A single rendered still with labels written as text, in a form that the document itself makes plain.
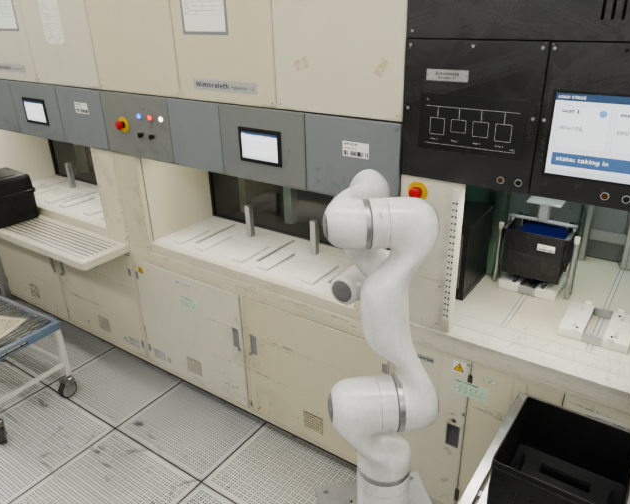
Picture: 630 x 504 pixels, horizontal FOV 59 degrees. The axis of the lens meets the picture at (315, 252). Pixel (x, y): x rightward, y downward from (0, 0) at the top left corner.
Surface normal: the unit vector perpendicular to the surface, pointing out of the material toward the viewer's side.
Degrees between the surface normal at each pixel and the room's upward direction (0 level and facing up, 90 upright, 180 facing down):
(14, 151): 90
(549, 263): 90
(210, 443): 0
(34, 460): 0
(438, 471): 90
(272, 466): 0
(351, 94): 90
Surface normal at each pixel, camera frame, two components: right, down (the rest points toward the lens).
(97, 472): -0.03, -0.91
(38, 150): 0.82, 0.22
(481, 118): -0.57, 0.36
